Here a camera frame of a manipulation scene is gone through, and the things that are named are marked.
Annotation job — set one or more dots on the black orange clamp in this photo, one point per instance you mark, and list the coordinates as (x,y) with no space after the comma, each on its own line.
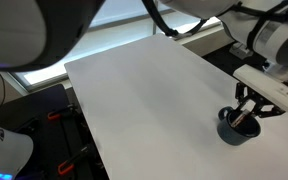
(69,164)
(57,114)

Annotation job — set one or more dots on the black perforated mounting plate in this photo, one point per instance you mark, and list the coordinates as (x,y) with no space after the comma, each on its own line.
(54,141)

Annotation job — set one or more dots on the upper black orange clamp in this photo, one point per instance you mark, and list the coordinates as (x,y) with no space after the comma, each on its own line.
(57,114)

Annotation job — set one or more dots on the white Expo dry-erase marker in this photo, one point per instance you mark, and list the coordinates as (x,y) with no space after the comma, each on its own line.
(240,118)

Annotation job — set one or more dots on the dark teal ceramic mug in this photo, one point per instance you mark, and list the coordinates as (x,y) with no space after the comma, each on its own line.
(246,130)

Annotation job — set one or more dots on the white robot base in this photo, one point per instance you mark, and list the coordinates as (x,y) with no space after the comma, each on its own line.
(15,151)

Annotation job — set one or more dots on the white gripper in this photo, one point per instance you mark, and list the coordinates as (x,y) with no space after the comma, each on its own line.
(275,102)

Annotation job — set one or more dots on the lower black orange clamp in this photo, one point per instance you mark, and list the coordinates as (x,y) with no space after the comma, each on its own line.
(69,164)

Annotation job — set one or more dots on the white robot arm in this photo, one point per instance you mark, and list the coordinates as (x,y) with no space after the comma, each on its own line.
(35,34)

